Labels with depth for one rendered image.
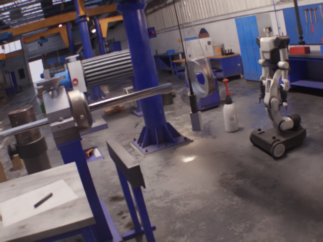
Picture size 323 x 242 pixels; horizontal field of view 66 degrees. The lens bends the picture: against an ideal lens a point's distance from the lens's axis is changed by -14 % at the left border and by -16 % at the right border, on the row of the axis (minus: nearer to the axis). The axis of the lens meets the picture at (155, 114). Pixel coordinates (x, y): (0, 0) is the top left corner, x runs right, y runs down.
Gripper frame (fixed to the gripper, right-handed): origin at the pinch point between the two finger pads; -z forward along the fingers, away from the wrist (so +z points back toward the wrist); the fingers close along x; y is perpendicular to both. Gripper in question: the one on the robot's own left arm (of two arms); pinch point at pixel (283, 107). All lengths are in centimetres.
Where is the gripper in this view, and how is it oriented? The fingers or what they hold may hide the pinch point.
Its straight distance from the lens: 331.8
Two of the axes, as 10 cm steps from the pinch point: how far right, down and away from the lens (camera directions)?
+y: 1.9, 2.1, -9.6
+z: 0.0, -9.8, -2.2
